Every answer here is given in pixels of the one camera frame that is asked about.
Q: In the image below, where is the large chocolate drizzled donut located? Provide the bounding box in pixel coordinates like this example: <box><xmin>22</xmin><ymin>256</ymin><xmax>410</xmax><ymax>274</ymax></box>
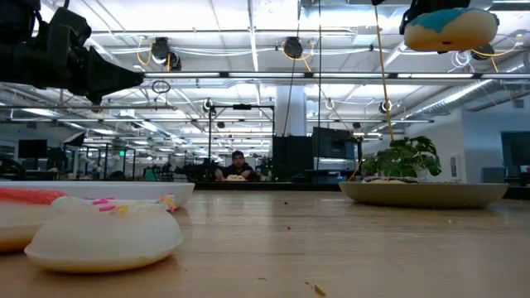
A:
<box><xmin>361</xmin><ymin>175</ymin><xmax>421</xmax><ymax>185</ymax></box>

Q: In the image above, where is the black cabinet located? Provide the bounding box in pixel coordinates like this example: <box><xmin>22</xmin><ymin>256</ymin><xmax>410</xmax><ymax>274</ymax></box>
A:
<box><xmin>271</xmin><ymin>126</ymin><xmax>362</xmax><ymax>184</ymax></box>

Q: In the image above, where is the yellow cable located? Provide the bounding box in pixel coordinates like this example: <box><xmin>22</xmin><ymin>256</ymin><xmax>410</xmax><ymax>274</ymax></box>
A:
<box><xmin>373</xmin><ymin>3</ymin><xmax>395</xmax><ymax>142</ymax></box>

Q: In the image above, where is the white round plate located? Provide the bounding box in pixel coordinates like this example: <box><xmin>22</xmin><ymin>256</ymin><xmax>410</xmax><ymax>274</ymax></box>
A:
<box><xmin>0</xmin><ymin>180</ymin><xmax>196</xmax><ymax>210</ymax></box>

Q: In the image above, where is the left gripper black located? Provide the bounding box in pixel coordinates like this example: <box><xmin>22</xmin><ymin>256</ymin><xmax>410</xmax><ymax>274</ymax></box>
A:
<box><xmin>16</xmin><ymin>36</ymin><xmax>145</xmax><ymax>104</ymax></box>

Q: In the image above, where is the black metal rig frame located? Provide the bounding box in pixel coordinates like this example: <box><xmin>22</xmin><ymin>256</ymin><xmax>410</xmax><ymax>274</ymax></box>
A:
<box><xmin>193</xmin><ymin>180</ymin><xmax>341</xmax><ymax>192</ymax></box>

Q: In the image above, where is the person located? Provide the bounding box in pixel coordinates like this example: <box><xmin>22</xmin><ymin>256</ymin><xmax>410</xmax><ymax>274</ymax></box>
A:
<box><xmin>214</xmin><ymin>150</ymin><xmax>260</xmax><ymax>182</ymax></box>

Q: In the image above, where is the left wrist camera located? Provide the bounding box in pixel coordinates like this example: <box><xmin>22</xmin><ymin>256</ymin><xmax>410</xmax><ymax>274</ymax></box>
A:
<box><xmin>44</xmin><ymin>7</ymin><xmax>93</xmax><ymax>50</ymax></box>

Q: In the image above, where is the small white sprinkled donut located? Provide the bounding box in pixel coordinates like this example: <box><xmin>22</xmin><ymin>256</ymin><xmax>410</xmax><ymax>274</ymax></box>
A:
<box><xmin>23</xmin><ymin>192</ymin><xmax>185</xmax><ymax>274</ymax></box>

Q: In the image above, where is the grey round plate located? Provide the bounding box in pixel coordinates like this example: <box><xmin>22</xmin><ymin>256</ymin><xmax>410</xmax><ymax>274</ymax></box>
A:
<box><xmin>338</xmin><ymin>181</ymin><xmax>509</xmax><ymax>209</ymax></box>

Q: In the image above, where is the white square column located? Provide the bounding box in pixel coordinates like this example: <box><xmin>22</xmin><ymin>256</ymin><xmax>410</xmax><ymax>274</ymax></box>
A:
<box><xmin>274</xmin><ymin>85</ymin><xmax>308</xmax><ymax>137</ymax></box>

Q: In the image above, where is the small red donut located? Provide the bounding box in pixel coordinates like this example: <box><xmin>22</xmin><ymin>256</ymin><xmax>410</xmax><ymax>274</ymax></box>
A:
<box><xmin>0</xmin><ymin>187</ymin><xmax>70</xmax><ymax>254</ymax></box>

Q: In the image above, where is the black computer monitor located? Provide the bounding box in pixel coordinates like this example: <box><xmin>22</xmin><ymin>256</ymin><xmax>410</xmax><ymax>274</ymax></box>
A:
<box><xmin>17</xmin><ymin>139</ymin><xmax>48</xmax><ymax>160</ymax></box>

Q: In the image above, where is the black ceiling cable reel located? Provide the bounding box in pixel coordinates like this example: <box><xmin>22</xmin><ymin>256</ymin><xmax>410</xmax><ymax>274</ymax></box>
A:
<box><xmin>150</xmin><ymin>36</ymin><xmax>182</xmax><ymax>72</ymax></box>
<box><xmin>470</xmin><ymin>42</ymin><xmax>495</xmax><ymax>61</ymax></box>
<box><xmin>282</xmin><ymin>36</ymin><xmax>305</xmax><ymax>60</ymax></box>

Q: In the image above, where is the green leafy plant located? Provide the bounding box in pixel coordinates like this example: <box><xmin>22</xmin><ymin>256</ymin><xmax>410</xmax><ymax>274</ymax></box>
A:
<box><xmin>360</xmin><ymin>135</ymin><xmax>443</xmax><ymax>182</ymax></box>

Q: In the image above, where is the large blue frosted donut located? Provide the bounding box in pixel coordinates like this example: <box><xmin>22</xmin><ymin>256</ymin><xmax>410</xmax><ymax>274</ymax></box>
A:
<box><xmin>403</xmin><ymin>7</ymin><xmax>500</xmax><ymax>54</ymax></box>

